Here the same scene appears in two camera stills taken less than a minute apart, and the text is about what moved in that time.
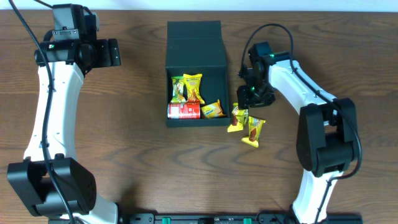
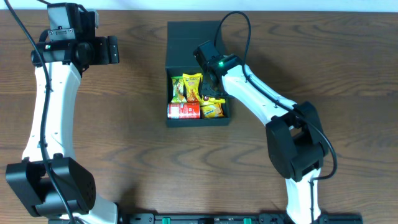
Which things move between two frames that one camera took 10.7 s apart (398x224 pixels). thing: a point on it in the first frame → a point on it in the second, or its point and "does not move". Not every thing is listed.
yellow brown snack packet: [255, 127] → [211, 104]
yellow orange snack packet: [192, 82] does not move
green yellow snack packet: [178, 89] does not move
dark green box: [197, 47] does not move
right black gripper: [244, 99] → [205, 92]
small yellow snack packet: [214, 110] does not move
